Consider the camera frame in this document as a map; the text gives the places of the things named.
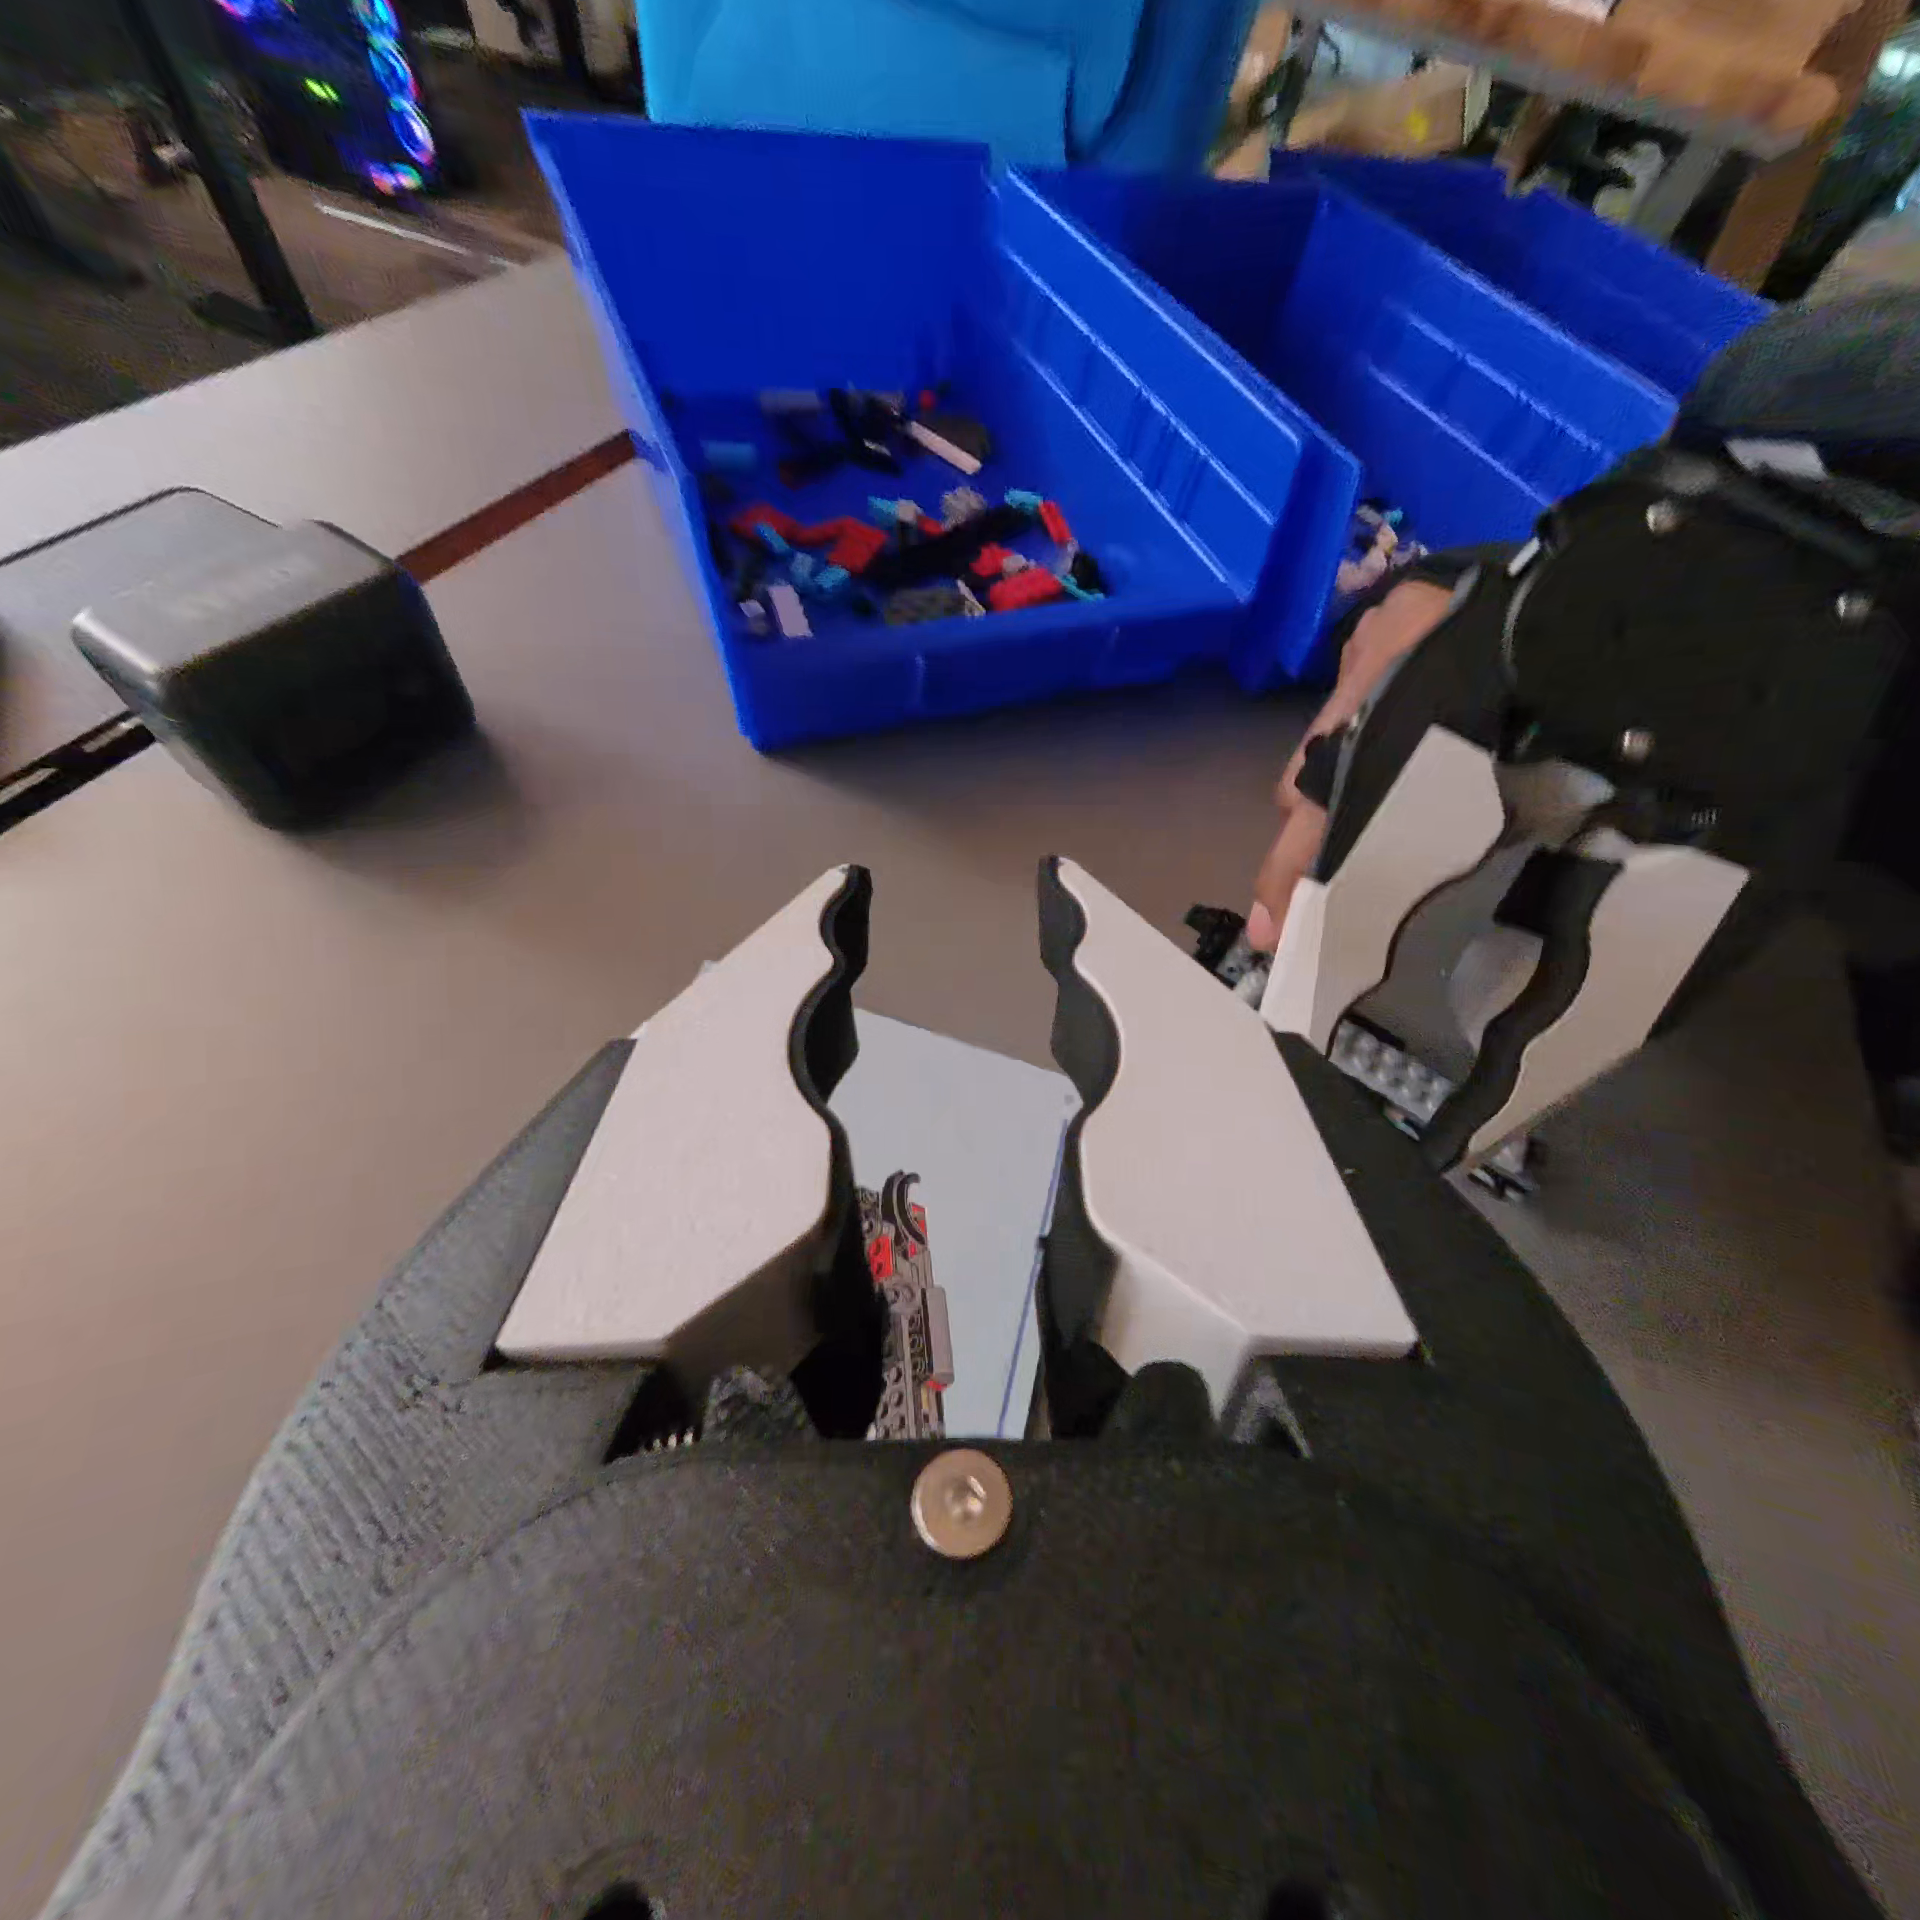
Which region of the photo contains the toy instruction booklet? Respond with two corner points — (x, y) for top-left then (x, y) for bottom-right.
(829, 1002), (1085, 1445)

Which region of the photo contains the blue felt bag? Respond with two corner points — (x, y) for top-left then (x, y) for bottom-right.
(634, 0), (1264, 178)

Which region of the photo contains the person's right hand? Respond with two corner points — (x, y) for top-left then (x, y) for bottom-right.
(1248, 574), (1442, 957)

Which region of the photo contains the blue plastic bin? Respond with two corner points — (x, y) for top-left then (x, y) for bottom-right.
(1272, 147), (1778, 474)
(521, 110), (1365, 754)
(996, 163), (1683, 695)

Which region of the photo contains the brown cardboard box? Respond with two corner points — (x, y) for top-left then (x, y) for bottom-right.
(1612, 0), (1844, 134)

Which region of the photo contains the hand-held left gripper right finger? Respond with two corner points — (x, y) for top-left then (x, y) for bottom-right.
(1035, 855), (1422, 1431)

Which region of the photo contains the grey toy brick model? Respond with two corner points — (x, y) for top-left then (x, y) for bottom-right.
(1182, 901), (1546, 1203)

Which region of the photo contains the pile of red black toy bricks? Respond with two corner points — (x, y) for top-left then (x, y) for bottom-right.
(701, 381), (1116, 645)

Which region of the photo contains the person's right forearm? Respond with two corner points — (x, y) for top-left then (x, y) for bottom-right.
(1739, 878), (1920, 1164)

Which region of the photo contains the computer case with coloured lights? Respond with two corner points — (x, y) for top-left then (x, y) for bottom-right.
(208, 0), (444, 200)

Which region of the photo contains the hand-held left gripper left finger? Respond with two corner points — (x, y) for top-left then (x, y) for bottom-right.
(492, 864), (904, 1443)

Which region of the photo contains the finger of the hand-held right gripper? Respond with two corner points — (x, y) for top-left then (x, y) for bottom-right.
(1257, 724), (1514, 1066)
(1418, 831), (1757, 1176)

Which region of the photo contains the pile of grey white toy bricks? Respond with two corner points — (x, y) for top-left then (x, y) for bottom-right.
(1336, 499), (1434, 602)

